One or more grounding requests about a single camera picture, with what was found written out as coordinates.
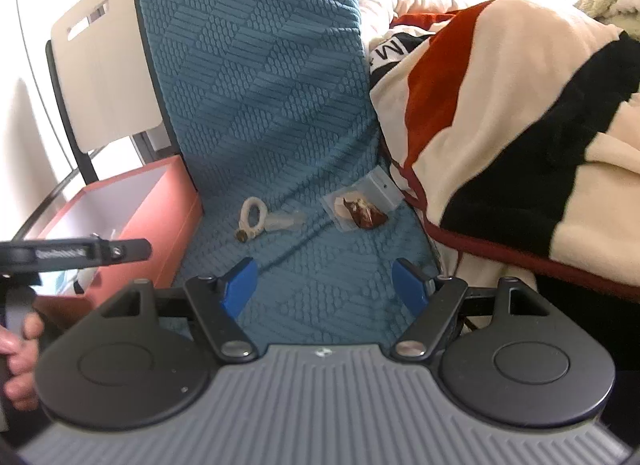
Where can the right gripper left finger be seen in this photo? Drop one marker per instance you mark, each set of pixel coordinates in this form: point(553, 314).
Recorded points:
point(212, 305)

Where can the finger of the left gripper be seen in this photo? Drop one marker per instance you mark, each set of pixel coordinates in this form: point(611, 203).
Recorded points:
point(117, 252)

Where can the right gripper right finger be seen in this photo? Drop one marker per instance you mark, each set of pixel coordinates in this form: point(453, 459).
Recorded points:
point(439, 306)

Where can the panda plush toy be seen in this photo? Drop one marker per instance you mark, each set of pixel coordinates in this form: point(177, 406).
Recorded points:
point(83, 280)

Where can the white fuzzy keychain loop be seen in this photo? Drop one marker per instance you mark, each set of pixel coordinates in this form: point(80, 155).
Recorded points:
point(253, 215)

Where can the person's left hand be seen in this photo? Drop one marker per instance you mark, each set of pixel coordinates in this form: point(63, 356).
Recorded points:
point(22, 352)

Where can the pink storage box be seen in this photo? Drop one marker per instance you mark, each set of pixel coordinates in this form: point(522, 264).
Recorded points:
point(157, 202)

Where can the clear plastic wrapper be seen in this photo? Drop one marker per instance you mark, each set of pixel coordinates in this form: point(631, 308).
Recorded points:
point(284, 221)

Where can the brown candy wrapper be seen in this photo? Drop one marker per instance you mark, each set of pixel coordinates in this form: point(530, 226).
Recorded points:
point(365, 215)

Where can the clear packet with round pad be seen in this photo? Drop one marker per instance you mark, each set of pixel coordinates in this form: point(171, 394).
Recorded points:
point(376, 186)

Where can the white chair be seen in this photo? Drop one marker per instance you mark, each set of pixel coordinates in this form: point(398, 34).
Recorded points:
point(104, 84)

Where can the cream red black blanket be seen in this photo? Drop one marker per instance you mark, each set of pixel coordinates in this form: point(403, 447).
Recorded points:
point(513, 130)

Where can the blue textured sofa cover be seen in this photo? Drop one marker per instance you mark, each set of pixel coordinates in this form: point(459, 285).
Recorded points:
point(270, 98)

